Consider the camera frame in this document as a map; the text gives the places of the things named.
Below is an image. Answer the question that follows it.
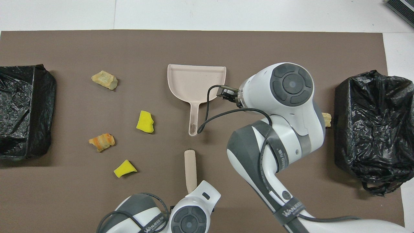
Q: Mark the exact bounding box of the yellow sponge block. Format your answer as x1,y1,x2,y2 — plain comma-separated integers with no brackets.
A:
136,110,155,134

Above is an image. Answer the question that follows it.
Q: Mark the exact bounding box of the yellow sponge wedge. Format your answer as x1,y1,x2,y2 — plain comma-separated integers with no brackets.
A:
113,159,137,178

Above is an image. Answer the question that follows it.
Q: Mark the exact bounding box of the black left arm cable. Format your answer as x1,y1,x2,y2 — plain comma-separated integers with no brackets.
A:
96,193,170,233

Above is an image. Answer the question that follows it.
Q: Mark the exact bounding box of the beige plastic dustpan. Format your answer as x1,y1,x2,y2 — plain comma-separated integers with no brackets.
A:
167,64,227,137

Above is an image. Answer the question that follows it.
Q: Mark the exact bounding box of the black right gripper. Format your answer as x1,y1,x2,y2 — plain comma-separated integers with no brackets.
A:
216,85,242,108

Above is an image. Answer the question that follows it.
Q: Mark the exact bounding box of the dark grey ribbed device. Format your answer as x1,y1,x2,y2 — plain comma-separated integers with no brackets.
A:
385,0,414,28

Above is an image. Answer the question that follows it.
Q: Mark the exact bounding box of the black bag lined bin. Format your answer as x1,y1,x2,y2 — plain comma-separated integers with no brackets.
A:
0,64,58,161
333,70,414,196

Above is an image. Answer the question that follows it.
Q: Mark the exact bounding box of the orange striped foam chunk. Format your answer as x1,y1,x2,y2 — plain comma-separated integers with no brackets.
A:
89,133,115,152

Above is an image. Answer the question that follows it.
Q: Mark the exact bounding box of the pale tan foam chunk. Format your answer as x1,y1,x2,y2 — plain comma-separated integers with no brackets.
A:
92,70,118,91

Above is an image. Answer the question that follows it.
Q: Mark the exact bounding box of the brown table mat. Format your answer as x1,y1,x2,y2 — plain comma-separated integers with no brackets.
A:
0,30,406,233

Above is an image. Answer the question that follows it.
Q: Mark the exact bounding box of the beige brush with black bristles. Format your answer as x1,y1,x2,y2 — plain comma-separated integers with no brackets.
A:
184,149,197,194

